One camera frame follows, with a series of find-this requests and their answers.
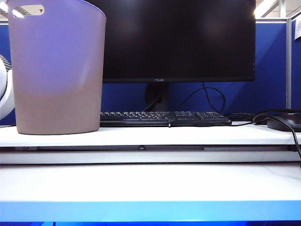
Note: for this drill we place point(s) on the black computer keyboard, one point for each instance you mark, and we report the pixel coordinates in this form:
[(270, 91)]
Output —
[(164, 117)]

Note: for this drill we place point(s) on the black computer monitor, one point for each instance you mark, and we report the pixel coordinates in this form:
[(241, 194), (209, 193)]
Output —
[(178, 40)]

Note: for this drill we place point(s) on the blue cubicle partition panel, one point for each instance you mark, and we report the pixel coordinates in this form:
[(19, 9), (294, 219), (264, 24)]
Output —
[(296, 70), (265, 58)]

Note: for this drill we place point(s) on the black computer mouse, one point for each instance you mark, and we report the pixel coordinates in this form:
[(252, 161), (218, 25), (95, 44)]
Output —
[(284, 124)]

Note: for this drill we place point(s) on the white desk fan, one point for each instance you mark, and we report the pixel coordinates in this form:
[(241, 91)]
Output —
[(5, 94)]

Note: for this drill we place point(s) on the white printed paper sheet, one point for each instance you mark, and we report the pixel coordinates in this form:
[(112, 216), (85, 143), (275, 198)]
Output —
[(298, 29)]

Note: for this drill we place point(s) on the grey metal partition post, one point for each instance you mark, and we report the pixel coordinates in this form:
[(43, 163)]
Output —
[(289, 70)]

